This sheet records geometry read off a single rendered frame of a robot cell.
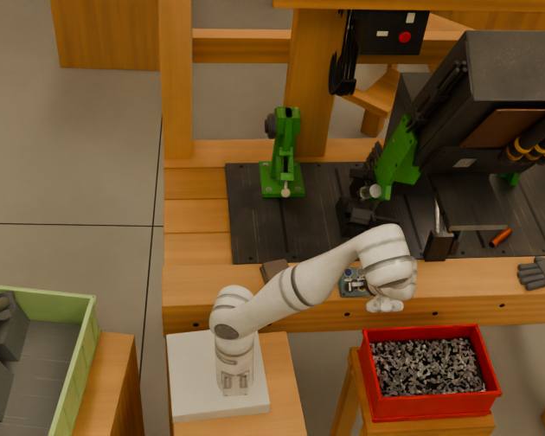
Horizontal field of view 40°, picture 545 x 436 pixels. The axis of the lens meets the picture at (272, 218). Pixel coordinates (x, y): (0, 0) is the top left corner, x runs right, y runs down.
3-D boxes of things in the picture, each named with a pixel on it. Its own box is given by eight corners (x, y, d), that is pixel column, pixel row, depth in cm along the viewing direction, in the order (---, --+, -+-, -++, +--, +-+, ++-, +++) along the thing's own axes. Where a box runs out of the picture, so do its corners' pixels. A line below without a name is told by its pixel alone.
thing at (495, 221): (504, 233, 201) (508, 225, 199) (446, 234, 199) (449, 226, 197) (465, 137, 228) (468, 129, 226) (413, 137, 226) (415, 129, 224)
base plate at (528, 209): (599, 258, 227) (601, 253, 226) (233, 268, 214) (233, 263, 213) (550, 163, 256) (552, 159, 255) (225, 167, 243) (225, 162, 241)
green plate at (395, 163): (407, 200, 214) (442, 146, 200) (381, 195, 212) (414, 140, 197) (398, 173, 222) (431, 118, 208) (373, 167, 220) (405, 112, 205)
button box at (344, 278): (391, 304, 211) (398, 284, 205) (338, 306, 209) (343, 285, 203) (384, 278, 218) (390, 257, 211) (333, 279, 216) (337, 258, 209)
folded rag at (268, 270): (296, 291, 208) (298, 285, 205) (268, 297, 206) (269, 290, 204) (285, 264, 214) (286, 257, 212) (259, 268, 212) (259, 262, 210)
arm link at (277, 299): (285, 290, 148) (296, 253, 154) (197, 327, 164) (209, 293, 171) (317, 317, 151) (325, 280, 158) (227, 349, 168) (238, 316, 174)
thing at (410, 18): (419, 56, 211) (432, 9, 200) (360, 56, 209) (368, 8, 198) (409, 31, 219) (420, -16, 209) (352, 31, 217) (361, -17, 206)
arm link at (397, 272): (425, 288, 159) (413, 250, 161) (415, 274, 134) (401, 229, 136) (382, 300, 161) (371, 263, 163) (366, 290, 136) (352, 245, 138)
